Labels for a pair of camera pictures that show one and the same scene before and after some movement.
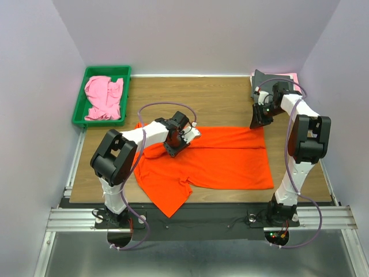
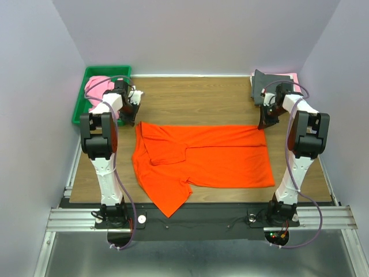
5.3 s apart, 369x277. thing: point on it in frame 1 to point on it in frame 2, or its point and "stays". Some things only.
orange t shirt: [226, 157] stays
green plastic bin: [81, 106] stays
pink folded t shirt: [294, 77] stays
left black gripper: [173, 152] to [130, 120]
